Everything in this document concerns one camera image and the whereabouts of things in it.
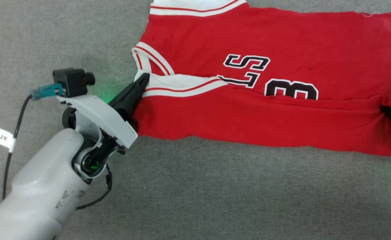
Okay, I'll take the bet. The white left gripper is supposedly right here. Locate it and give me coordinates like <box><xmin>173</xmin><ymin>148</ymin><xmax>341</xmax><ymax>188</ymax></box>
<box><xmin>57</xmin><ymin>73</ymin><xmax>150</xmax><ymax>177</ymax></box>

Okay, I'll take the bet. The red and white sports jersey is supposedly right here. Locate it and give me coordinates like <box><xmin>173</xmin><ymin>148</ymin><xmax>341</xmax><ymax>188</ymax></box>
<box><xmin>131</xmin><ymin>0</ymin><xmax>391</xmax><ymax>158</ymax></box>

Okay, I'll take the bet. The teal cable connector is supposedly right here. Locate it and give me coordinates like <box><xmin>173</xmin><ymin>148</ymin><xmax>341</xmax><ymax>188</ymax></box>
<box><xmin>30</xmin><ymin>83</ymin><xmax>65</xmax><ymax>101</ymax></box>

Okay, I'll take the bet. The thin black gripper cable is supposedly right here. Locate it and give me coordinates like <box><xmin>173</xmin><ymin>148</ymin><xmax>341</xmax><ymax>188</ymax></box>
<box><xmin>76</xmin><ymin>165</ymin><xmax>112</xmax><ymax>210</ymax></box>

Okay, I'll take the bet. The thin black camera cable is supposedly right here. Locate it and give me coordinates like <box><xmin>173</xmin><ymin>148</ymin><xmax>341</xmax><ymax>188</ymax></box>
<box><xmin>2</xmin><ymin>95</ymin><xmax>32</xmax><ymax>200</ymax></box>

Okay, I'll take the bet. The white cable label tag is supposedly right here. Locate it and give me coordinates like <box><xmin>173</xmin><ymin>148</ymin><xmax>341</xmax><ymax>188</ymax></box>
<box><xmin>0</xmin><ymin>128</ymin><xmax>17</xmax><ymax>153</ymax></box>

